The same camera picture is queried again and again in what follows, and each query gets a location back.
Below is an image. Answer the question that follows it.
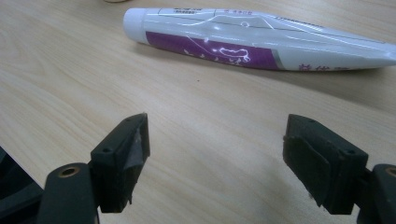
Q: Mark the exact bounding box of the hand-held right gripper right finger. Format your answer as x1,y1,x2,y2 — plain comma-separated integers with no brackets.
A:
282,113,370,216

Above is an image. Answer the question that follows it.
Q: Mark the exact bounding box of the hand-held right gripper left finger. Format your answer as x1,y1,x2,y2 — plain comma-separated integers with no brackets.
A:
90,112,151,215

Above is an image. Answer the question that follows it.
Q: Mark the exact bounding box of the white and purple toothpaste tube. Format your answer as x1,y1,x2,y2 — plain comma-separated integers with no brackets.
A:
122,7,396,73

